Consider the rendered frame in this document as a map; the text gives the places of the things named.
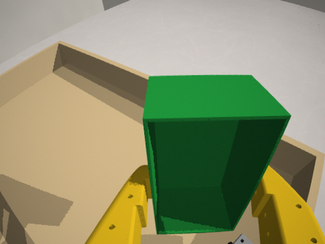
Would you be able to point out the black usb stick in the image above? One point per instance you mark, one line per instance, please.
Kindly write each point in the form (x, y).
(242, 239)

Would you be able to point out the green box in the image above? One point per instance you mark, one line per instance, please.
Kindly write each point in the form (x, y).
(203, 170)

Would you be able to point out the tan open tray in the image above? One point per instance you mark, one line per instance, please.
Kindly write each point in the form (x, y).
(71, 135)

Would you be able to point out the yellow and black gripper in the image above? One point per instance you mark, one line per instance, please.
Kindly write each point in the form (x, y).
(284, 217)

